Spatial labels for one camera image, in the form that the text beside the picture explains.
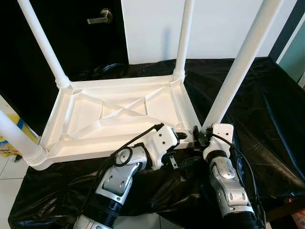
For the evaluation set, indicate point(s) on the white plastic table top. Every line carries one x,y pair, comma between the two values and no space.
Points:
157,102

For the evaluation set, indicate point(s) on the white plastic table leg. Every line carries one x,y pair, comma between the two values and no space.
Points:
19,138
183,38
43,43
243,57

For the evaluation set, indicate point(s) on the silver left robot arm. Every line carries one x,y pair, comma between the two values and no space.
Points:
116,183

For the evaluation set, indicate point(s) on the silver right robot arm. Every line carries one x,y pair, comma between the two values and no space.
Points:
228,191

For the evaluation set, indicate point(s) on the black shiny tablecloth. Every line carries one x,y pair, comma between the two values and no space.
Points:
267,119

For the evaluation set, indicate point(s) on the brown wooden table brace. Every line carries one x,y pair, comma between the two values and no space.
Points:
286,207

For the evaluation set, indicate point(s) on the pink plastic bag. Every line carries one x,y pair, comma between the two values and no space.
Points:
299,220

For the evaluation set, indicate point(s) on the black door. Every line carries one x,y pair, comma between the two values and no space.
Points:
90,47

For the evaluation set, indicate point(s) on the yellow bag with blue band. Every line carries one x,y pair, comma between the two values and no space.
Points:
31,126

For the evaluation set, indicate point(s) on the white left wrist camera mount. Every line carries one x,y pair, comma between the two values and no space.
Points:
164,138

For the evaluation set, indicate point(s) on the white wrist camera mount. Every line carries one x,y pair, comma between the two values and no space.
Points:
164,138
223,132

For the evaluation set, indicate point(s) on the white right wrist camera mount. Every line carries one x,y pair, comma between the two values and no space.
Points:
223,132

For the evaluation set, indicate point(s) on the dark grey door frame post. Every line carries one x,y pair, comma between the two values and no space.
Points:
286,33

